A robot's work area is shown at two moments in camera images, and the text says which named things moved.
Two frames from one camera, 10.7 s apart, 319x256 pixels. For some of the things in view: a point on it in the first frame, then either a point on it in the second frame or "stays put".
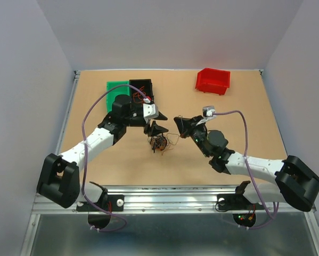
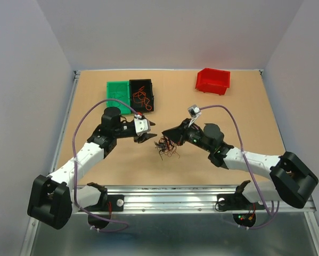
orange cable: x=138 y=97 stays put
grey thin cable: x=159 y=142 → x=169 y=141
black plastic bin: x=145 y=87 stays put
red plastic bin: x=213 y=81 stays put
